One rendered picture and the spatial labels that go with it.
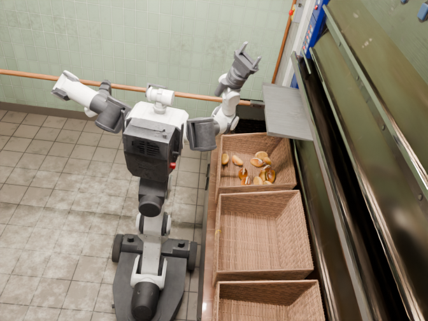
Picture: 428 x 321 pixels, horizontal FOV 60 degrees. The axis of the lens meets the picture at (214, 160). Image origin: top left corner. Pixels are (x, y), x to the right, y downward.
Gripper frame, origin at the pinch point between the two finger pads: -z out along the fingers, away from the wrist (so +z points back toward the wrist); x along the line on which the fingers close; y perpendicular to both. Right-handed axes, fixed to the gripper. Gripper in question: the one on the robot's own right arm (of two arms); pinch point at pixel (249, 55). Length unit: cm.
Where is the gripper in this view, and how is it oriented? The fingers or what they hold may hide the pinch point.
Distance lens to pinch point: 158.8
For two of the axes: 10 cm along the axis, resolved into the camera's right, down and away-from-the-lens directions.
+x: -6.7, -7.3, 1.2
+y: 6.7, -5.2, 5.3
